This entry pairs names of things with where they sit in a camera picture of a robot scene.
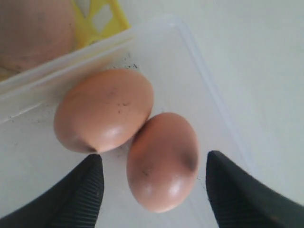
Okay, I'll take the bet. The yellow plastic egg tray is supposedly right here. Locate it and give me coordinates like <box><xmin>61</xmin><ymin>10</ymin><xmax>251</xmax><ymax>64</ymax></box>
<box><xmin>0</xmin><ymin>0</ymin><xmax>130</xmax><ymax>81</ymax></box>

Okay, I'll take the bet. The clear plastic container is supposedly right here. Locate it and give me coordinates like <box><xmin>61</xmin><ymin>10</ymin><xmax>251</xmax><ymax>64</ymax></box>
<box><xmin>0</xmin><ymin>15</ymin><xmax>251</xmax><ymax>228</ymax></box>

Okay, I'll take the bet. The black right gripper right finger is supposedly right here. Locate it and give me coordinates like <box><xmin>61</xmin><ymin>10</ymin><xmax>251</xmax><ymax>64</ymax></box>
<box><xmin>206</xmin><ymin>151</ymin><xmax>304</xmax><ymax>228</ymax></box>

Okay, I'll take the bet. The brown egg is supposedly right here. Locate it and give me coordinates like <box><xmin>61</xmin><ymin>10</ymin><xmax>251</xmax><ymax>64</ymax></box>
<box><xmin>0</xmin><ymin>0</ymin><xmax>76</xmax><ymax>71</ymax></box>
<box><xmin>54</xmin><ymin>69</ymin><xmax>154</xmax><ymax>153</ymax></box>
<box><xmin>126</xmin><ymin>112</ymin><xmax>200</xmax><ymax>213</ymax></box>

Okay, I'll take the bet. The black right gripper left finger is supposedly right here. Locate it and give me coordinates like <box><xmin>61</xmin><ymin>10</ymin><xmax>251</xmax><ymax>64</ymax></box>
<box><xmin>0</xmin><ymin>154</ymin><xmax>105</xmax><ymax>228</ymax></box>

